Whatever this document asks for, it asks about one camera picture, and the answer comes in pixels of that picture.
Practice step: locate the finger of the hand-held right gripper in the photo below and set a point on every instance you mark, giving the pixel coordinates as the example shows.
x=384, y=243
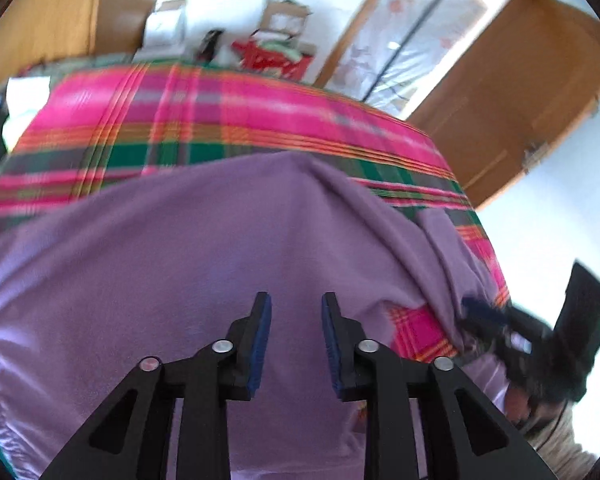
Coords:
x=482, y=311
x=485, y=342

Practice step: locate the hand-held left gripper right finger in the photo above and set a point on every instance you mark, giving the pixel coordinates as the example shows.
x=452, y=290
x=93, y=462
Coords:
x=332, y=345

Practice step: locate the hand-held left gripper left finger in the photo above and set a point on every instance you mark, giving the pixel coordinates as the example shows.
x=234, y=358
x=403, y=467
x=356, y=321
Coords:
x=260, y=345

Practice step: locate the purple fleece sweater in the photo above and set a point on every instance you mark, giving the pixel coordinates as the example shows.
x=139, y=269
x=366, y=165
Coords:
x=230, y=240

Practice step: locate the person's right hand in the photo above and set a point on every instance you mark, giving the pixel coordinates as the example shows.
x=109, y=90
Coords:
x=517, y=406

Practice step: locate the wooden door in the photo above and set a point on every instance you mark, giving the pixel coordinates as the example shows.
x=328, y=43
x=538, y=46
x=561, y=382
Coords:
x=520, y=75

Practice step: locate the pink plaid bed sheet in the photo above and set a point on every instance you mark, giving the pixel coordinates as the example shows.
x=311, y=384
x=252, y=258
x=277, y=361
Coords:
x=205, y=110

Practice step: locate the red box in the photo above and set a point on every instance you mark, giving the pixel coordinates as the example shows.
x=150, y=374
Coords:
x=270, y=62

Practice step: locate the clear plastic door curtain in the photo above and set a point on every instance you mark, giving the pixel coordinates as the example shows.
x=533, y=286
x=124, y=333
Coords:
x=410, y=35

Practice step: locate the black pole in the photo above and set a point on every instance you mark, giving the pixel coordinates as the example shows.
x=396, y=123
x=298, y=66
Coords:
x=420, y=25

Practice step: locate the small black object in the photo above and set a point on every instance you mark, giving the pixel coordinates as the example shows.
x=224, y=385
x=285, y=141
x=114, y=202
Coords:
x=211, y=45

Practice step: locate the cardboard box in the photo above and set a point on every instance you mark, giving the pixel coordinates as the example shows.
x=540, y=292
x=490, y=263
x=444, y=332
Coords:
x=285, y=17

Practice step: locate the white open box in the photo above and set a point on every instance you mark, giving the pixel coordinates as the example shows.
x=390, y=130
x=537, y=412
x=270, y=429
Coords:
x=165, y=25

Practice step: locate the white paper sheet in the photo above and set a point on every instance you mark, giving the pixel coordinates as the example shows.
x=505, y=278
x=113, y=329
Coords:
x=27, y=100

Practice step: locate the wooden wardrobe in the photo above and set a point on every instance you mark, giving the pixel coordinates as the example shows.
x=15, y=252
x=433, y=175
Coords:
x=55, y=10

